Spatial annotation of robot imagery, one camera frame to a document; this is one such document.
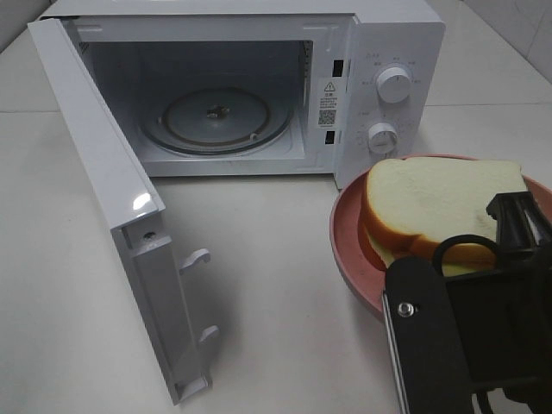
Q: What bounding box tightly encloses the pink round plate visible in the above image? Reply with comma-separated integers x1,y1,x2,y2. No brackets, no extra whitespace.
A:
330,155,551,317

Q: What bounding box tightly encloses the white microwave knob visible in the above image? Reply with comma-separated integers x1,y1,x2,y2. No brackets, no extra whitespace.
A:
367,122,398,154
376,65,411,104

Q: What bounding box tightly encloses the white microwave oven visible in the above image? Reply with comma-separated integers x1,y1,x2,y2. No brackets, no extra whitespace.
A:
36,1,445,186

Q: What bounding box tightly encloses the white lower microwave knob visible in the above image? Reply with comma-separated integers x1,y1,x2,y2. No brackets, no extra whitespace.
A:
367,122,398,154

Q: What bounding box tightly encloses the white bread sandwich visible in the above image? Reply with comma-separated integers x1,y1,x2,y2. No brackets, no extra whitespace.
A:
358,157,527,270

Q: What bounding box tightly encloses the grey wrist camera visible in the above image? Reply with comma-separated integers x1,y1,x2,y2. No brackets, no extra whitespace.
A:
382,257,474,413

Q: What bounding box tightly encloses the glass microwave turntable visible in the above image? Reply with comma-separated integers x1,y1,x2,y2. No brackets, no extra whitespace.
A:
141,86,295,156

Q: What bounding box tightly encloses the white warning label sticker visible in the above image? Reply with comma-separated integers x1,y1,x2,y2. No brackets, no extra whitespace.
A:
316,77,343,129

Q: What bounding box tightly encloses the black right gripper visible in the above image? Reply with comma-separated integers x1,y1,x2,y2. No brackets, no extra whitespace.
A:
441,191,551,413

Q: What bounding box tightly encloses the white upper microwave knob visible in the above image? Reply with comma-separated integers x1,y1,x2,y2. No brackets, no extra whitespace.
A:
376,65,411,104

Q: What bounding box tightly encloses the white microwave door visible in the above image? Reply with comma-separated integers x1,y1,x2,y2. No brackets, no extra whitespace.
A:
28,18,218,405

